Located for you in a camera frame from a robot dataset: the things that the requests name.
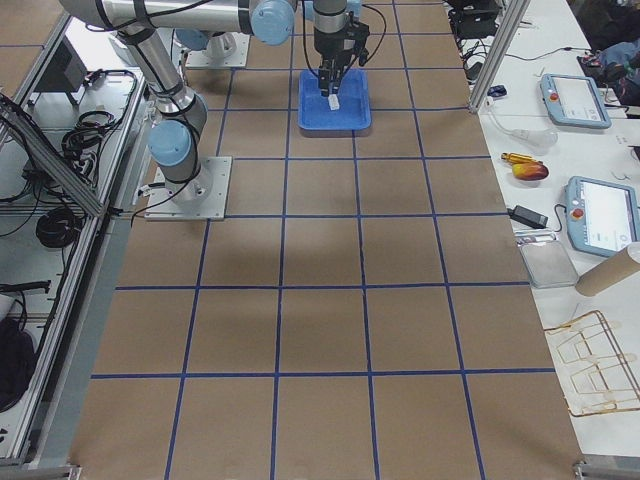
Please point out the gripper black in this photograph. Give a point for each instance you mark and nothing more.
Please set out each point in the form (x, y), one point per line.
(330, 49)

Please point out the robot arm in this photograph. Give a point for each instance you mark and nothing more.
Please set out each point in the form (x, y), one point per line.
(330, 15)
(174, 141)

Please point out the blue plastic tray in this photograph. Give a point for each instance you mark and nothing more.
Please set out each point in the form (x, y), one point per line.
(348, 110)

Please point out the mango fruit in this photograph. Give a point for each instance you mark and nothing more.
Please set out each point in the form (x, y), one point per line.
(530, 171)

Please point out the clear light bulb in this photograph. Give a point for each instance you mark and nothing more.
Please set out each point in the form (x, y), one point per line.
(540, 139)

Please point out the black power adapter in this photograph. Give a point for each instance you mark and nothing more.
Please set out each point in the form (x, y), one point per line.
(527, 217)

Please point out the far teach pendant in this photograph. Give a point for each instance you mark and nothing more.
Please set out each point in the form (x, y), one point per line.
(574, 101)

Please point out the teach pendant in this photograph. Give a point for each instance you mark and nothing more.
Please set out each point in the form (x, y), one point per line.
(574, 101)
(602, 217)

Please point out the clear plastic lidded box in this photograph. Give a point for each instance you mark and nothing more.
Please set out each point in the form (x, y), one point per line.
(548, 265)

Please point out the near teach pendant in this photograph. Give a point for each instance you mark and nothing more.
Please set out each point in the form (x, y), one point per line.
(602, 217)

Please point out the cardboard tube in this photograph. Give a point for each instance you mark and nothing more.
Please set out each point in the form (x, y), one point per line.
(609, 272)

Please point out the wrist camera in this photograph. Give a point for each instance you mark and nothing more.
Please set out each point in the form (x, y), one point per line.
(359, 32)

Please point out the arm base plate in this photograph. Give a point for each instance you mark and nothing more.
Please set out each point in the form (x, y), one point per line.
(203, 198)
(225, 51)

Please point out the aluminium frame post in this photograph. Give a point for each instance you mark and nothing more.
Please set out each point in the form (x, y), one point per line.
(502, 40)

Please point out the gold wire rack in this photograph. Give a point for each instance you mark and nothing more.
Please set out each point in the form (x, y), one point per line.
(596, 374)

